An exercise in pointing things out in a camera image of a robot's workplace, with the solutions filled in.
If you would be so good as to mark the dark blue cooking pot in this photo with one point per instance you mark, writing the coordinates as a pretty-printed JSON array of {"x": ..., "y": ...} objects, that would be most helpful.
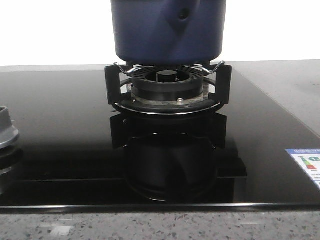
[{"x": 168, "y": 32}]

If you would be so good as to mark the black pot support grate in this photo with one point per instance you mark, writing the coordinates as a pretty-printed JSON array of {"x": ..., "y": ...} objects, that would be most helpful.
[{"x": 217, "y": 76}]

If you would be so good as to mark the black burner head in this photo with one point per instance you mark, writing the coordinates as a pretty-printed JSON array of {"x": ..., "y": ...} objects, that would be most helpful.
[{"x": 168, "y": 87}]

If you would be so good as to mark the black glass gas stove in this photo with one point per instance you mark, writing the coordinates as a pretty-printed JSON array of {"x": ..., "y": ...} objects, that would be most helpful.
[{"x": 76, "y": 153}]

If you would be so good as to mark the grey stove control knob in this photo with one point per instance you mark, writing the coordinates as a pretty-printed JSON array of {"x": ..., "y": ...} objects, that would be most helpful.
[{"x": 9, "y": 134}]

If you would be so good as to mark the energy rating label sticker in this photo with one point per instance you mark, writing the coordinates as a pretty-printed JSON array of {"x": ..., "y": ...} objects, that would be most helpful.
[{"x": 309, "y": 160}]

